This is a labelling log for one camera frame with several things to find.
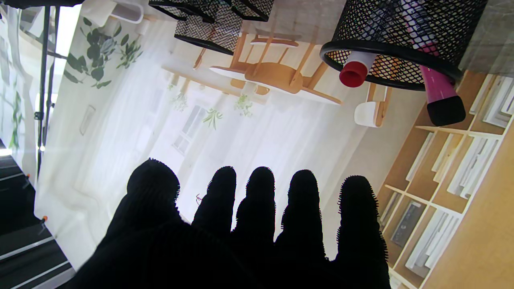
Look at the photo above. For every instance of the black mesh pen cup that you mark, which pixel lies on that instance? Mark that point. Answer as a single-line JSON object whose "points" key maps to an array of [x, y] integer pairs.
{"points": [[381, 24]]}

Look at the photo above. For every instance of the black mesh desk tray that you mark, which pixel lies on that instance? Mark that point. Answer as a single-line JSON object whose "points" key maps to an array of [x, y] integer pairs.
{"points": [[217, 28]]}

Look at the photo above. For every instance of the black light stand pole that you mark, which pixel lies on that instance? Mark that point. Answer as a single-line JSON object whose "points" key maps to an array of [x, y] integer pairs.
{"points": [[43, 80]]}

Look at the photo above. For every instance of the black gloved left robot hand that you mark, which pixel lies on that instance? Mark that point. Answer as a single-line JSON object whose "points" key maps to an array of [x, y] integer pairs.
{"points": [[249, 249]]}

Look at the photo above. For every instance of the red marker with white label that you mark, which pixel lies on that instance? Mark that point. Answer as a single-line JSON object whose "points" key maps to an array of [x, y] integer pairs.
{"points": [[353, 74]]}

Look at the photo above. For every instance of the pink marker with black cap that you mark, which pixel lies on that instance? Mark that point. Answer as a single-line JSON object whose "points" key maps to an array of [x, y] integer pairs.
{"points": [[439, 88]]}

